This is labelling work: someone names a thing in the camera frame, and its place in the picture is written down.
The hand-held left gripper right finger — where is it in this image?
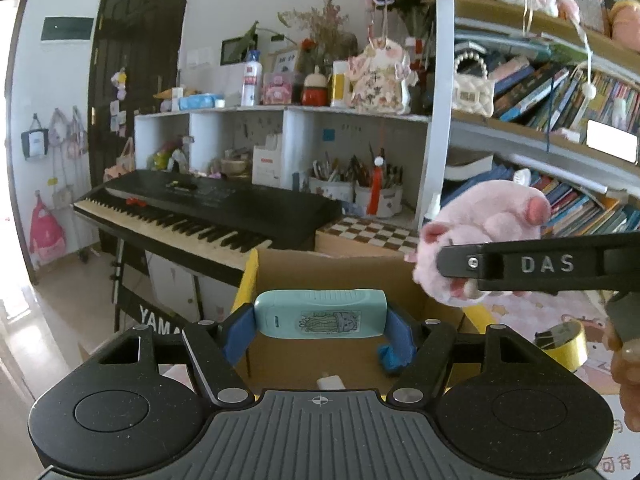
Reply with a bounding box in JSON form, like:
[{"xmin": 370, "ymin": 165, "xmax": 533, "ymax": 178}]
[{"xmin": 382, "ymin": 302, "xmax": 546, "ymax": 406}]

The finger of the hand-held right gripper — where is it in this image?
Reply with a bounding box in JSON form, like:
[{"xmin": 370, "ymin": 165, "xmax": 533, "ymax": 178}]
[{"xmin": 436, "ymin": 232, "xmax": 640, "ymax": 297}]

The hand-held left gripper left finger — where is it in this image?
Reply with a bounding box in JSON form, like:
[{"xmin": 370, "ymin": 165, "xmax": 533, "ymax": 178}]
[{"xmin": 95, "ymin": 305, "xmax": 257, "ymax": 406}]

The blue plastic toy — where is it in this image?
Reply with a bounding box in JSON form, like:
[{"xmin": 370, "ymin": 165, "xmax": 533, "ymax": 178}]
[{"xmin": 376, "ymin": 342, "xmax": 408, "ymax": 375}]

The pink pig plush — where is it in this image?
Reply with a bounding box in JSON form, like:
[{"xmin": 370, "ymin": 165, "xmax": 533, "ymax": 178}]
[{"xmin": 405, "ymin": 180, "xmax": 553, "ymax": 308}]

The yellow cardboard box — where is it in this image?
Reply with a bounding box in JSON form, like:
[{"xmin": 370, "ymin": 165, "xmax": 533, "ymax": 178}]
[{"xmin": 232, "ymin": 247, "xmax": 493, "ymax": 401}]

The teal power bank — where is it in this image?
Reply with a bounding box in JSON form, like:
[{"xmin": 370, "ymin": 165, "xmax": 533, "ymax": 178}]
[{"xmin": 252, "ymin": 289, "xmax": 388, "ymax": 341}]

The person's right hand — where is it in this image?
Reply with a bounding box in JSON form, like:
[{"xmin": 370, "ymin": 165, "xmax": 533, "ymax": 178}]
[{"xmin": 602, "ymin": 330, "xmax": 640, "ymax": 433}]

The row of books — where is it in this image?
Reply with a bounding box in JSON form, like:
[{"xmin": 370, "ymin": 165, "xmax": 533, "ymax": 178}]
[
  {"xmin": 492, "ymin": 55, "xmax": 640, "ymax": 133},
  {"xmin": 440, "ymin": 160, "xmax": 640, "ymax": 238}
]

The yellow tape roll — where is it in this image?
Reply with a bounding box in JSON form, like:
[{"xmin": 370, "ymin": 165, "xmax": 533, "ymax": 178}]
[{"xmin": 532, "ymin": 321, "xmax": 590, "ymax": 373}]

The checkered box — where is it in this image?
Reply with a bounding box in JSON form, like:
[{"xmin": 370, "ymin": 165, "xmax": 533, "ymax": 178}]
[{"xmin": 315, "ymin": 215, "xmax": 421, "ymax": 261}]

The white pen holder with pens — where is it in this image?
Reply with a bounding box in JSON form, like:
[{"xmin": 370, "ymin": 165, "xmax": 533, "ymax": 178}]
[
  {"xmin": 354, "ymin": 145, "xmax": 404, "ymax": 218},
  {"xmin": 307, "ymin": 160, "xmax": 354, "ymax": 206}
]

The black keyboard piano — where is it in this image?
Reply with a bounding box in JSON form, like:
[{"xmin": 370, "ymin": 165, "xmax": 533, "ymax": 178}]
[{"xmin": 72, "ymin": 169, "xmax": 346, "ymax": 336}]

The smartphone with lit screen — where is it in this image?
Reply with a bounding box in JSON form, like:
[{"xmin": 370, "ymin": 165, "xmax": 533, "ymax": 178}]
[{"xmin": 586, "ymin": 119, "xmax": 640, "ymax": 165}]

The white box with red label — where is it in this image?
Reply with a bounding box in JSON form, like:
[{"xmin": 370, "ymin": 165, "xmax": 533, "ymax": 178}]
[{"xmin": 251, "ymin": 145, "xmax": 286, "ymax": 188}]

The white wooden bookshelf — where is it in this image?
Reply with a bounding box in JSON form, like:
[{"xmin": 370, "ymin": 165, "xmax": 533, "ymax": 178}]
[{"xmin": 422, "ymin": 0, "xmax": 640, "ymax": 241}]

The white quilted handbag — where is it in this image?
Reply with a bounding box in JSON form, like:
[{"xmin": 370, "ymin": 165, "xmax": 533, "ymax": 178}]
[{"xmin": 452, "ymin": 52, "xmax": 496, "ymax": 113}]

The pink backpack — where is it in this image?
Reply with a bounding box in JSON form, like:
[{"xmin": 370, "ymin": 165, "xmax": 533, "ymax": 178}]
[{"xmin": 29, "ymin": 192, "xmax": 67, "ymax": 266}]

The white cubby shelf unit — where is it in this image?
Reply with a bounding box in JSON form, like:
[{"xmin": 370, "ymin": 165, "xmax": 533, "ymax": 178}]
[{"xmin": 134, "ymin": 105, "xmax": 433, "ymax": 221}]

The floral plush pig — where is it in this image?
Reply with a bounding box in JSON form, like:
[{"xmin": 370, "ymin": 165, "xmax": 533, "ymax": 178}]
[{"xmin": 347, "ymin": 40, "xmax": 418, "ymax": 115}]

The blue tissue pack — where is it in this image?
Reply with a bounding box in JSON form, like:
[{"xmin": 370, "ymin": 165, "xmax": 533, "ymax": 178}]
[{"xmin": 177, "ymin": 94, "xmax": 226, "ymax": 111}]

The pink box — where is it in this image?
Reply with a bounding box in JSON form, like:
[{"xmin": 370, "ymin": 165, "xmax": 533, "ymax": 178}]
[{"xmin": 262, "ymin": 71, "xmax": 293, "ymax": 106}]

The yellow white bottle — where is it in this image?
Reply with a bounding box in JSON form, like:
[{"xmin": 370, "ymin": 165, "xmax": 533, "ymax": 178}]
[{"xmin": 330, "ymin": 59, "xmax": 353, "ymax": 108}]

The white bottle with blue cap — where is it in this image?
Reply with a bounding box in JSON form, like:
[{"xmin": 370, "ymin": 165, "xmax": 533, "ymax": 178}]
[{"xmin": 241, "ymin": 50, "xmax": 263, "ymax": 107}]

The red round doll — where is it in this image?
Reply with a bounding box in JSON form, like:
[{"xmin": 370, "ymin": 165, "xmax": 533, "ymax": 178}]
[{"xmin": 302, "ymin": 66, "xmax": 330, "ymax": 107}]

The pink tote bag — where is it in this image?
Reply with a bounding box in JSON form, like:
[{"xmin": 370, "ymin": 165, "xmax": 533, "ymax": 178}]
[{"xmin": 47, "ymin": 106, "xmax": 90, "ymax": 161}]

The dark white tote bag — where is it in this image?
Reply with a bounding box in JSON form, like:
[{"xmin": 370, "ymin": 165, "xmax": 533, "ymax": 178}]
[{"xmin": 21, "ymin": 114, "xmax": 50, "ymax": 160}]

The dried flower bouquet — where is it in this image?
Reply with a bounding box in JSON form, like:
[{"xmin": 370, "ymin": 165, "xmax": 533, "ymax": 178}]
[{"xmin": 277, "ymin": 0, "xmax": 358, "ymax": 68}]

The dark wooden door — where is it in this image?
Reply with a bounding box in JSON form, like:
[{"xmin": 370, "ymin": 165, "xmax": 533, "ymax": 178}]
[{"xmin": 89, "ymin": 0, "xmax": 196, "ymax": 191}]

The dark photo frame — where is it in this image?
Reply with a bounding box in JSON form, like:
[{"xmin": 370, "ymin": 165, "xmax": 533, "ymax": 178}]
[{"xmin": 221, "ymin": 37, "xmax": 258, "ymax": 66}]

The dark green wall panel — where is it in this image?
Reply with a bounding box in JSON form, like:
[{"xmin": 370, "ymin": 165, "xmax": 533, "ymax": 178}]
[{"xmin": 40, "ymin": 16, "xmax": 95, "ymax": 42}]

